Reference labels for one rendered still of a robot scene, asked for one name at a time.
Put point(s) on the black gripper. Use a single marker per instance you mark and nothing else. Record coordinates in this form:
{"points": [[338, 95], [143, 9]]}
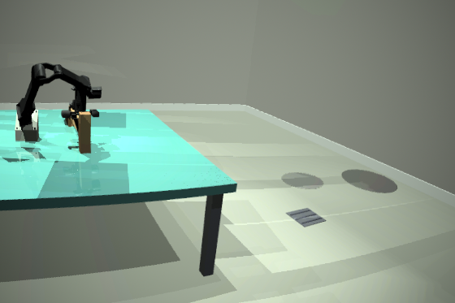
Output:
{"points": [[80, 106]]}

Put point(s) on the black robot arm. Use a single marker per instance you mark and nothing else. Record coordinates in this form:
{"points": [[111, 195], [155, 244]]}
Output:
{"points": [[81, 85]]}

